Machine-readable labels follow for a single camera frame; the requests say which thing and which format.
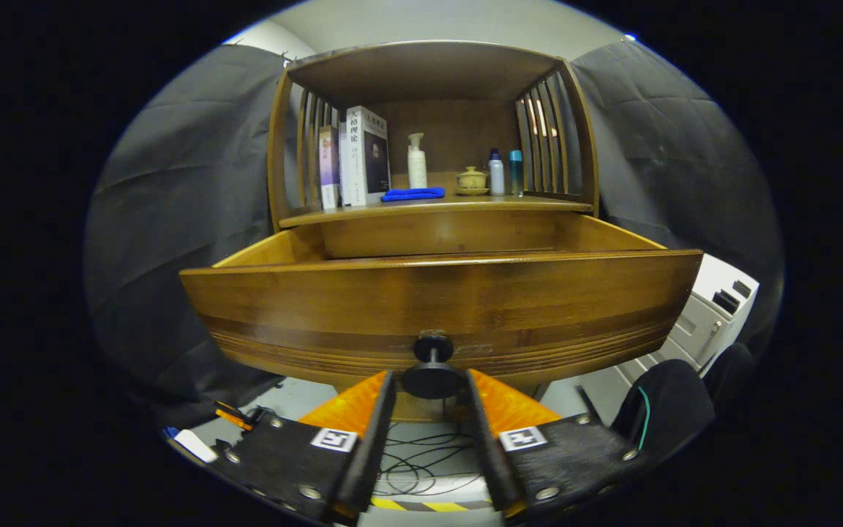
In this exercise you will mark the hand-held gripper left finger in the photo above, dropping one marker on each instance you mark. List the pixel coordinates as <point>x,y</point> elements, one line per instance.
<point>374,446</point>

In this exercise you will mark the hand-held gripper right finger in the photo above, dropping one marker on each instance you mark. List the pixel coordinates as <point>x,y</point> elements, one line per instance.
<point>491,454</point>

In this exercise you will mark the black round drawer knob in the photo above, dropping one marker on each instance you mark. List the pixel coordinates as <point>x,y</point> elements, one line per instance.
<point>432,380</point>

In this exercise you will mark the brown wooden drawer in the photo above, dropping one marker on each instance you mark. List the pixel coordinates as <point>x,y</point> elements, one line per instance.
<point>465,300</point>

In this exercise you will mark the white drawer unit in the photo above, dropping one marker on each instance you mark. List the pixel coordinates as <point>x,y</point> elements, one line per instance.
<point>685,329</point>

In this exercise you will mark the brown wooden countertop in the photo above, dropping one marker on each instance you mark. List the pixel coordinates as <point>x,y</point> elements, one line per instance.
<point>465,205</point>

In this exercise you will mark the brown wooden cabinet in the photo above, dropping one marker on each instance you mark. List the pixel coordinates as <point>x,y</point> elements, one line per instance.
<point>451,132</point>

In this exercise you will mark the yellow black floor tape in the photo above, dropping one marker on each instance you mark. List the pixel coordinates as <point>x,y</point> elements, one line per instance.
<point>392,503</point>

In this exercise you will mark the orange and black tool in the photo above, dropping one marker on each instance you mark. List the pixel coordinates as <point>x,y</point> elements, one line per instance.
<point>235,419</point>

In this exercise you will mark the white and blue flat object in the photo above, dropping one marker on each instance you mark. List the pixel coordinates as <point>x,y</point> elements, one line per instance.
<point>195,445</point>

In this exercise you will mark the blue folded cloth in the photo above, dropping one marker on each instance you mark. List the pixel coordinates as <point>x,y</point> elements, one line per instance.
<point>414,195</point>

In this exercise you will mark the beige lidded tea cup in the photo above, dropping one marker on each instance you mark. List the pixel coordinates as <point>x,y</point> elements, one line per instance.
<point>472,179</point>

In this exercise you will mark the white bottle with blue cap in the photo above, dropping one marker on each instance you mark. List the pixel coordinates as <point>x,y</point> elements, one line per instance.
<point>496,176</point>

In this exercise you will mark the teal slim bottle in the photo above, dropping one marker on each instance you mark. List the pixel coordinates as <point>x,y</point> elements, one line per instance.
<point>515,176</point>

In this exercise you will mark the white pump bottle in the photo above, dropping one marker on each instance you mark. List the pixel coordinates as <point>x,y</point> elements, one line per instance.
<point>417,168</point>

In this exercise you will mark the thin purple book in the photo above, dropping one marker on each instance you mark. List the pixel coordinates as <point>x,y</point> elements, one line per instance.
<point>328,165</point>

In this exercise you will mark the thick white book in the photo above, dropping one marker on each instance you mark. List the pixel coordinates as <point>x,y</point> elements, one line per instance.
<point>356,157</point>

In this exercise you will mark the black backdrop cloth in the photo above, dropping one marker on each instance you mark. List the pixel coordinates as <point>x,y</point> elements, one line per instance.
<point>173,219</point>

